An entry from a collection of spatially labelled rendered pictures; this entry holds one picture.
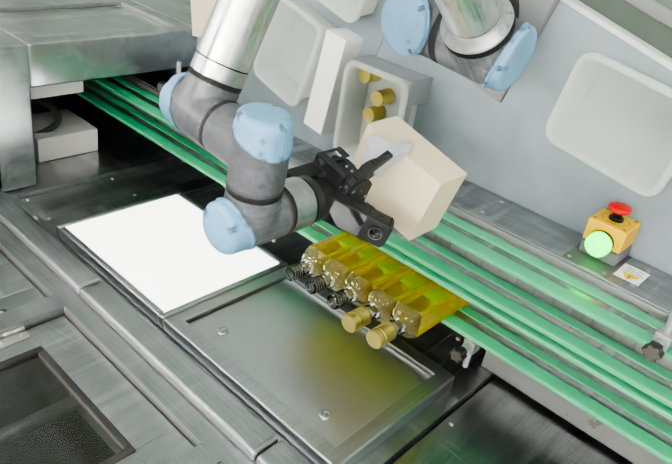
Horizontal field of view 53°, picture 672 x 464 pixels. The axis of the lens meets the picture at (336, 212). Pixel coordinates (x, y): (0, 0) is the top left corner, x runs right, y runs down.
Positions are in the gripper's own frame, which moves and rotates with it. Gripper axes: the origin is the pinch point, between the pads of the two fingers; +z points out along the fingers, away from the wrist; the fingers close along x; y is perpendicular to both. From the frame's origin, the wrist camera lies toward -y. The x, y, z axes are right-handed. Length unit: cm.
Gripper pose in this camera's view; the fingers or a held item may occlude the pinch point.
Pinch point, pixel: (397, 179)
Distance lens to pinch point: 110.1
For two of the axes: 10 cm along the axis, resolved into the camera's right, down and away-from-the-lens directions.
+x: -3.3, 7.3, 6.0
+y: -6.5, -6.4, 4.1
